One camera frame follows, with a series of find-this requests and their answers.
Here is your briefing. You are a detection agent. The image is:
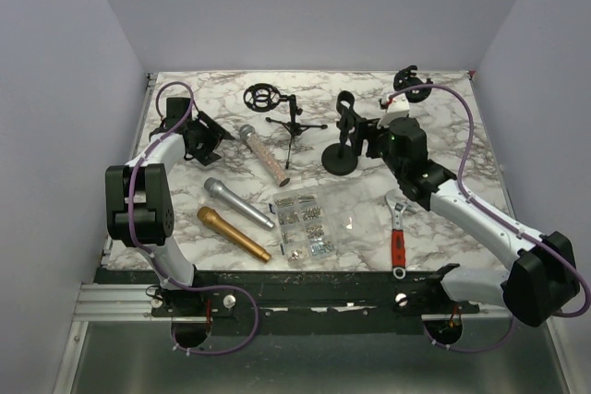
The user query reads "black round-base clip stand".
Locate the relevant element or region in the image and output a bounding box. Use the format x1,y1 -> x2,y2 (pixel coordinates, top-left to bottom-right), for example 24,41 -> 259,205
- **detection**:
321,90 -> 361,176

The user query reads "cork-handle silver-head microphone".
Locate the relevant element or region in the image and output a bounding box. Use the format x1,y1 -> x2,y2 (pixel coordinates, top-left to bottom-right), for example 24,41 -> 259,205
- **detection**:
238,125 -> 290,187

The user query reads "grey microphone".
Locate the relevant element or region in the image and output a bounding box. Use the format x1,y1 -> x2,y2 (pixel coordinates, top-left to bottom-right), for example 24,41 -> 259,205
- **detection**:
204,177 -> 275,231

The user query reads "black round-base shock-mount stand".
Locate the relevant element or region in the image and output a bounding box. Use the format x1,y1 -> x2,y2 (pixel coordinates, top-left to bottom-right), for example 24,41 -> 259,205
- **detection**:
392,65 -> 432,103

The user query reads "black tripod microphone stand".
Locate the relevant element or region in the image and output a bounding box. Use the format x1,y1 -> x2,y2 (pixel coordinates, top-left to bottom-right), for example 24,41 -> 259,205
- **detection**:
243,83 -> 329,171

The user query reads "gold microphone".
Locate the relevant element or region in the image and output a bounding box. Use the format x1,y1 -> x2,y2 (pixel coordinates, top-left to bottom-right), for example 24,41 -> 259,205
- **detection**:
197,207 -> 271,263

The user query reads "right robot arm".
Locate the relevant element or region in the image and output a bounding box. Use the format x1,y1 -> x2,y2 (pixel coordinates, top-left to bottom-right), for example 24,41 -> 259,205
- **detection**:
349,117 -> 590,327

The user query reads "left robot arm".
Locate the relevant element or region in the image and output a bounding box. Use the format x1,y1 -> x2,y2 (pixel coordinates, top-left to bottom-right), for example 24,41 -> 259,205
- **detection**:
105,97 -> 234,316

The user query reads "clear plastic screw box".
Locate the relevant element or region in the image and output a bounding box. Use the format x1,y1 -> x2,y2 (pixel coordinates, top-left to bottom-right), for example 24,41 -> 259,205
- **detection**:
271,186 -> 337,268

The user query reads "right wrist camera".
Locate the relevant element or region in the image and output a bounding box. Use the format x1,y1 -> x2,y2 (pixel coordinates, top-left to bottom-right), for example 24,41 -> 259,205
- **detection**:
377,91 -> 410,129

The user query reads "red-handled adjustable wrench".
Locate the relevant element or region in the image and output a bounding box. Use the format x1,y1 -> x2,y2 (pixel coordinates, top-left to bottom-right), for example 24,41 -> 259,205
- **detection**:
384,189 -> 416,280

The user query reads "black front mounting rail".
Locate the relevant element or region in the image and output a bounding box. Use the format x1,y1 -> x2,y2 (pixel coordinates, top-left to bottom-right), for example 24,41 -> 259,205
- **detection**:
96,270 -> 479,336

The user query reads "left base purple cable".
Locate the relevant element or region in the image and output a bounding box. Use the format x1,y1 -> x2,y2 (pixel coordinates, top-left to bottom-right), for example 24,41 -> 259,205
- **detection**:
173,285 -> 259,357

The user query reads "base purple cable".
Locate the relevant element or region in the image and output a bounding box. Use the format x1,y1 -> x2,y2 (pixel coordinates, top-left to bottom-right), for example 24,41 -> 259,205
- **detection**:
173,285 -> 259,357
422,310 -> 517,353

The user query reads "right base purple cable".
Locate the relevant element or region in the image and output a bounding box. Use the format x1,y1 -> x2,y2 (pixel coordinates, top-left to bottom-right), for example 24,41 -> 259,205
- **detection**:
422,310 -> 517,353

